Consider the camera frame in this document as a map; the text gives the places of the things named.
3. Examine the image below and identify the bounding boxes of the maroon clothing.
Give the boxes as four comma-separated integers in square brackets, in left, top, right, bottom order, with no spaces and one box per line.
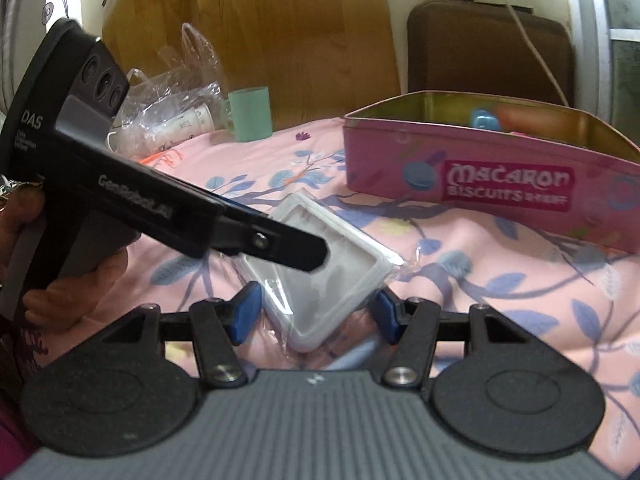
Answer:
[0,310,43,480]

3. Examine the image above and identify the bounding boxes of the orange item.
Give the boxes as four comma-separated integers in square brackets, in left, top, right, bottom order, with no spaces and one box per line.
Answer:
[497,105,582,134]

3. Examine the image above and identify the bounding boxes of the white cable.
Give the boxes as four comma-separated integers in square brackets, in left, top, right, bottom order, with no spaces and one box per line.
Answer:
[479,0,572,107]

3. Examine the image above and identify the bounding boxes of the white window frame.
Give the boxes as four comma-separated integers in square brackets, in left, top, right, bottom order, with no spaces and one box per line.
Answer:
[562,0,640,128]

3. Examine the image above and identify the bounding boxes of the pink printed bedsheet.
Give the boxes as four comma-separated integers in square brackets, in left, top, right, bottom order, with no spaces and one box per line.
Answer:
[15,117,640,480]

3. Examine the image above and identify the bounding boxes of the green plastic cup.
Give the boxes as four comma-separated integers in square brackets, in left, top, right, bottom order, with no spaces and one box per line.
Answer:
[221,86,275,143]

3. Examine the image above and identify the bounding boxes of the person's left hand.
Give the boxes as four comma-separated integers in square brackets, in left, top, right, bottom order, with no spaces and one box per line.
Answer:
[0,191,130,332]

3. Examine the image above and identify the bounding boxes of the wooden board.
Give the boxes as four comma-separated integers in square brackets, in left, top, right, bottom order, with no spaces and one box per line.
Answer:
[102,0,402,132]

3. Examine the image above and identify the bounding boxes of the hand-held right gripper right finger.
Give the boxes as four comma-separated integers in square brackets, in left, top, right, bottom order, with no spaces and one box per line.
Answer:
[375,287,531,389]

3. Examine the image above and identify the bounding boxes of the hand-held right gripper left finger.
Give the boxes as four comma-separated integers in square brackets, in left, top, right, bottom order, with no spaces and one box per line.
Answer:
[102,281,263,387]

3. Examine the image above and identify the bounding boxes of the blue round item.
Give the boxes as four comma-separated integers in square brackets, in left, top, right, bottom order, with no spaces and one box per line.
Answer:
[467,106,504,132]

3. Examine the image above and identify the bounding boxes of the pink biscuit tin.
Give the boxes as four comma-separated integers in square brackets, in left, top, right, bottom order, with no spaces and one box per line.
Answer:
[342,90,640,254]

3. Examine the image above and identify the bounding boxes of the white paper cup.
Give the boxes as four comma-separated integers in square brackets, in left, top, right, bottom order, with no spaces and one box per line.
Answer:
[106,102,217,154]

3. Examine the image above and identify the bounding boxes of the clear plastic bag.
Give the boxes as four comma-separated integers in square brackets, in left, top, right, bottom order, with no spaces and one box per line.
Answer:
[106,22,224,157]

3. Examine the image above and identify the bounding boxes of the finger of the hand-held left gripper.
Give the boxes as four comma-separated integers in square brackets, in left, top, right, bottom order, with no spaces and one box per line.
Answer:
[207,198,329,274]

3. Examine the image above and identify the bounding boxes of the white plastic-wrapped packet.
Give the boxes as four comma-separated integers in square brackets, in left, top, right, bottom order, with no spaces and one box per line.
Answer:
[234,187,406,354]

